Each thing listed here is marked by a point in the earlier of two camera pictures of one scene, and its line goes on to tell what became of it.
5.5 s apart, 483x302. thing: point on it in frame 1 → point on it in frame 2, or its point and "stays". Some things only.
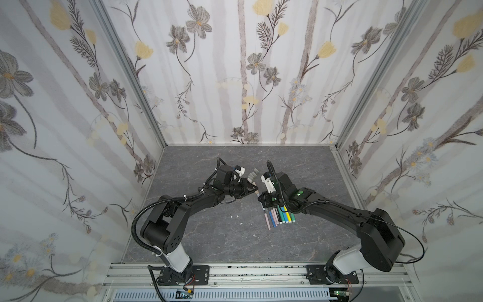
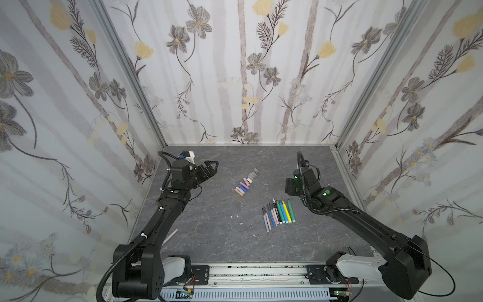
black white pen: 278,216 stays
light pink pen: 267,221 stays
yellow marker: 289,219 stays
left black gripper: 243,183 → 200,169
